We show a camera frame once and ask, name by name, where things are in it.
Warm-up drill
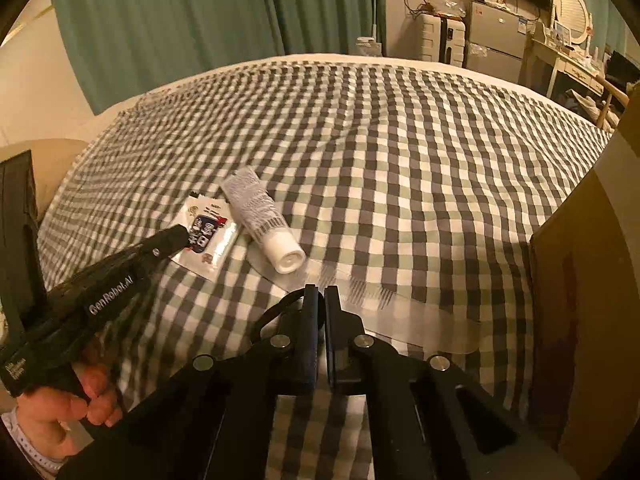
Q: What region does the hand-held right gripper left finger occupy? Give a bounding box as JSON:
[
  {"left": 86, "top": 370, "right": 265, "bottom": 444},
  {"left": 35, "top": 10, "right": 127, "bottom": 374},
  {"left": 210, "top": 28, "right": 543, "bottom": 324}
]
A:
[{"left": 60, "top": 284, "right": 326, "bottom": 480}]

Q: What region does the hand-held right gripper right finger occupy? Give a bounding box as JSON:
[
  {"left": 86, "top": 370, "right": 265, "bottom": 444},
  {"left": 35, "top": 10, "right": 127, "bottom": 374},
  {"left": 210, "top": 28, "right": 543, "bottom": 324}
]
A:
[{"left": 325, "top": 285, "right": 581, "bottom": 480}]

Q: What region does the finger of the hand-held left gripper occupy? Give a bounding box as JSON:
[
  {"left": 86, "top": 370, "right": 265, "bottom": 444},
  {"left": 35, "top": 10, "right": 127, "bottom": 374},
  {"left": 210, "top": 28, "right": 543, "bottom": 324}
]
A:
[{"left": 125, "top": 224, "right": 195, "bottom": 281}]

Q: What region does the white printed sachet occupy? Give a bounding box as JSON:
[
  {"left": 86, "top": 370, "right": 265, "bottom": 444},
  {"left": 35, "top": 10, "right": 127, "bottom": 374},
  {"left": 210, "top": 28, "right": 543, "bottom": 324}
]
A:
[{"left": 170, "top": 191, "right": 241, "bottom": 281}]

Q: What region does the cardboard box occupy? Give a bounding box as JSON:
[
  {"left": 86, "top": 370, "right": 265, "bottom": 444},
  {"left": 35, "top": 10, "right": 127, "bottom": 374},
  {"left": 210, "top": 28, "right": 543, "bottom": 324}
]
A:
[{"left": 529, "top": 85, "right": 640, "bottom": 480}]

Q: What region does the person's left forearm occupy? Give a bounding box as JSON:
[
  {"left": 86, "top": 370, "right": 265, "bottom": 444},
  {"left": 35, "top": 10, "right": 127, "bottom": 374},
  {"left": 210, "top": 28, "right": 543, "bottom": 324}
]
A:
[{"left": 0, "top": 407, "right": 68, "bottom": 478}]

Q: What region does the person's left hand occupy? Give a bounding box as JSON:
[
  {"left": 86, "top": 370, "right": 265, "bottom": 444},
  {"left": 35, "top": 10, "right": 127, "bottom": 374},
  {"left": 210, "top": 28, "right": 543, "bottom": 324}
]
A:
[{"left": 15, "top": 337, "right": 123, "bottom": 461}]

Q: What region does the clear plastic sheet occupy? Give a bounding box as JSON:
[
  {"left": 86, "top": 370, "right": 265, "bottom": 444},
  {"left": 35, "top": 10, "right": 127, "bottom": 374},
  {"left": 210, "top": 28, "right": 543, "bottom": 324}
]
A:
[{"left": 247, "top": 245, "right": 481, "bottom": 356}]

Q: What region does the white tube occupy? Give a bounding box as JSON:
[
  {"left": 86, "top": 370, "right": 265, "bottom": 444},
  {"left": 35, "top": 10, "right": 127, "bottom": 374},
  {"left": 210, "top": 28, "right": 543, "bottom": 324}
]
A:
[{"left": 220, "top": 167, "right": 307, "bottom": 276}]

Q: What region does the green white checkered blanket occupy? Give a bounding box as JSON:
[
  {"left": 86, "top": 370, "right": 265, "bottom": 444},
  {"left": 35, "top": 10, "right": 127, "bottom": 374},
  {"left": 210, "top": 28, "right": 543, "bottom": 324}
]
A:
[{"left": 35, "top": 57, "right": 616, "bottom": 480}]

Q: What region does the wide green curtain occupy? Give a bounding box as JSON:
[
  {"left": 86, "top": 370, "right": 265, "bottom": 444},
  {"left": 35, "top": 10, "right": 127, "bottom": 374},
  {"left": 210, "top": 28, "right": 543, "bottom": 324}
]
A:
[{"left": 49, "top": 0, "right": 387, "bottom": 116}]

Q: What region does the white suitcase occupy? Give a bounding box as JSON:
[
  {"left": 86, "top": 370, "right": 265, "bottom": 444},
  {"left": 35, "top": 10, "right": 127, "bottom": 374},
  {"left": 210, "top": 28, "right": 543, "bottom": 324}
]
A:
[{"left": 417, "top": 10, "right": 468, "bottom": 66}]

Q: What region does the grey small fridge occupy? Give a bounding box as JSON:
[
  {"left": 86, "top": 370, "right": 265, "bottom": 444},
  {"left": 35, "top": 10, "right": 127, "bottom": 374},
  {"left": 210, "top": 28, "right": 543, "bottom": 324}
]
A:
[{"left": 465, "top": 0, "right": 541, "bottom": 86}]

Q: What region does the white cloth pile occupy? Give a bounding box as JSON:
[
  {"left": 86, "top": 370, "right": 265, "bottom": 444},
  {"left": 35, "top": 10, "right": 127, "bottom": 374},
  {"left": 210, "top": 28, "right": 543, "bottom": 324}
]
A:
[{"left": 567, "top": 87, "right": 608, "bottom": 116}]

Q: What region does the white dressing table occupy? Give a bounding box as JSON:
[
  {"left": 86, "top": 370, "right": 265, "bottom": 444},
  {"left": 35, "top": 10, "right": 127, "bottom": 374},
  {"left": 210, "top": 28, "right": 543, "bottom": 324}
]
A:
[{"left": 520, "top": 35, "right": 608, "bottom": 106}]

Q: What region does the wooden chair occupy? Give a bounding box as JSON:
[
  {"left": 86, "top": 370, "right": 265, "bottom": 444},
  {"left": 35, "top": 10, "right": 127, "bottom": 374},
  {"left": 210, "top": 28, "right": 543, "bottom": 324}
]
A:
[{"left": 595, "top": 77, "right": 632, "bottom": 131}]

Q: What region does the black jacket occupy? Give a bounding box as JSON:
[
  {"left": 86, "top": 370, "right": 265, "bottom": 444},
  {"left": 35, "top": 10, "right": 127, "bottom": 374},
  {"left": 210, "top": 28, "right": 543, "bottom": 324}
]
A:
[{"left": 605, "top": 51, "right": 640, "bottom": 91}]

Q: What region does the white oval mirror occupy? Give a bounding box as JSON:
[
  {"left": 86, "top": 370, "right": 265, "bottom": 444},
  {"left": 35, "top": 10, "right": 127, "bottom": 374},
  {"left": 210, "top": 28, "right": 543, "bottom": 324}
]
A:
[{"left": 552, "top": 0, "right": 593, "bottom": 46}]

